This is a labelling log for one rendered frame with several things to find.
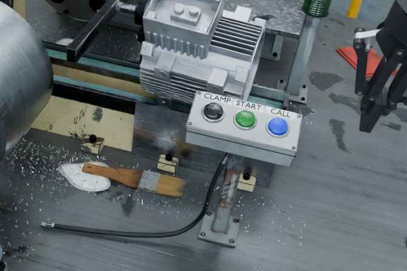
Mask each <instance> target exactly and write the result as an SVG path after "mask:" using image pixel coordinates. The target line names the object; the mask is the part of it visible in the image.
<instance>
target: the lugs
mask: <svg viewBox="0 0 407 271"><path fill-rule="evenodd" d="M266 23H267V20H264V19H261V18H255V19H254V24H256V25H260V26H262V31H264V30H265V27H266ZM155 48H156V46H155V44H154V43H152V42H148V41H143V42H142V46H141V51H140V54H141V55H144V56H148V57H152V56H154V51H155ZM249 72H250V69H249V68H245V67H241V66H238V67H237V68H236V73H235V76H234V80H235V81H238V82H242V83H246V82H247V79H248V75H249ZM144 92H146V93H150V94H155V93H153V92H150V91H146V90H144Z"/></svg>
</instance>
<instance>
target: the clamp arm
mask: <svg viewBox="0 0 407 271"><path fill-rule="evenodd" d="M118 2H119V3H122V2H121V1H120V0H108V1H107V2H106V3H105V4H104V5H103V6H102V7H101V9H98V10H97V11H96V14H95V15H94V16H93V18H92V19H91V20H90V22H89V23H88V24H87V25H86V26H85V27H84V28H83V29H82V31H81V32H80V33H79V34H78V35H77V36H76V37H75V39H74V40H73V41H72V42H71V43H68V44H67V62H71V63H75V64H76V63H77V62H78V60H79V59H80V58H81V57H82V56H83V54H84V53H85V52H86V51H87V49H88V48H89V47H90V45H91V44H92V43H93V42H94V40H95V39H96V38H97V37H98V36H99V34H100V33H101V31H102V30H103V29H104V28H105V26H106V25H107V24H108V23H109V21H110V20H111V19H112V17H113V16H114V15H115V14H116V13H117V12H121V11H120V9H119V8H117V7H120V6H121V4H118Z"/></svg>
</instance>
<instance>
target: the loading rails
mask: <svg viewBox="0 0 407 271"><path fill-rule="evenodd" d="M41 41H42V43H43V44H44V46H45V48H46V50H47V53H48V55H49V57H50V60H51V65H52V69H53V91H52V94H51V97H50V100H49V101H48V104H47V105H46V106H45V108H44V109H43V110H42V111H41V113H40V114H39V115H38V116H37V118H36V119H35V121H34V122H33V123H32V124H31V126H30V127H29V128H28V130H29V129H30V128H36V129H40V130H43V131H48V132H53V133H56V134H60V135H63V136H68V137H73V138H76V139H81V140H83V141H82V142H81V150H82V151H86V152H91V153H94V154H99V153H100V151H101V150H102V148H103V146H104V145H105V146H110V147H113V148H117V149H123V150H126V151H130V152H131V154H132V155H135V156H138V157H143V158H147V159H150V160H155V161H157V169H160V170H163V171H168V172H172V173H175V172H176V169H177V167H178V166H180V167H183V168H188V169H192V170H195V171H200V172H205V173H208V174H213V175H214V174H215V172H216V170H217V168H218V166H219V165H220V163H221V161H222V159H223V158H224V156H225V154H226V153H227V152H224V151H220V150H216V149H211V148H207V147H204V146H199V145H194V144H191V143H187V142H185V126H186V123H187V120H188V116H189V113H190V109H191V106H189V105H186V104H183V103H179V102H178V103H175V102H173V104H172V107H171V108H170V107H167V106H163V105H159V104H157V98H156V95H157V93H156V94H150V93H146V92H144V90H143V89H142V87H141V84H140V75H139V74H140V71H139V70H140V64H141V63H139V62H134V61H131V60H126V59H121V58H118V57H113V56H108V55H105V54H100V53H95V52H92V51H86V52H85V53H84V54H83V56H82V57H81V58H80V59H79V60H78V62H77V63H76V64H75V63H71V62H67V46H66V45H61V44H56V43H52V42H47V41H43V40H41ZM289 96H290V93H289V92H286V91H281V90H276V89H272V88H267V87H263V86H259V85H255V84H253V85H252V87H251V91H250V94H249V96H248V99H247V102H251V103H256V104H259V105H264V106H268V107H272V108H277V109H282V110H285V111H287V109H288V102H289ZM28 130H27V131H26V132H25V133H24V135H23V136H25V135H26V133H27V132H28ZM275 166H276V164H274V163H270V162H265V161H261V160H257V159H254V158H249V157H245V159H244V162H243V166H242V171H241V174H240V179H239V183H238V186H237V188H238V189H242V190H245V191H250V192H253V191H254V187H255V185H258V186H262V187H265V188H269V186H270V183H271V179H272V176H273V172H274V168H275Z"/></svg>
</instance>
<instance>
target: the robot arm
mask: <svg viewBox="0 0 407 271"><path fill-rule="evenodd" d="M376 41H377V43H378V45H379V47H380V49H381V51H382V53H383V57H382V59H381V61H380V62H379V64H378V66H377V68H376V70H375V72H374V74H373V75H372V78H371V80H370V79H369V81H367V80H366V70H367V63H368V52H370V49H371V48H372V47H373V46H374V42H376ZM352 46H353V48H354V50H355V52H356V55H357V68H356V84H355V94H357V95H363V97H362V99H361V102H360V110H361V111H362V113H361V116H360V128H359V131H362V132H367V133H371V131H372V129H373V127H374V126H375V124H376V123H377V121H378V119H379V118H380V116H387V115H389V113H390V112H391V110H396V109H397V103H403V104H404V105H406V106H407V0H395V1H394V3H393V5H392V7H391V9H390V11H389V13H388V15H387V17H386V19H385V20H384V21H383V22H381V23H379V25H378V26H377V28H376V30H371V31H365V29H364V28H361V27H358V28H356V29H355V30H354V39H353V45H352ZM398 64H402V65H401V67H400V69H399V70H398V72H397V74H396V75H395V77H394V79H393V81H392V82H391V84H390V86H389V88H388V87H384V86H385V84H386V82H387V81H388V79H389V77H390V75H391V73H392V72H393V71H395V69H396V68H397V66H398Z"/></svg>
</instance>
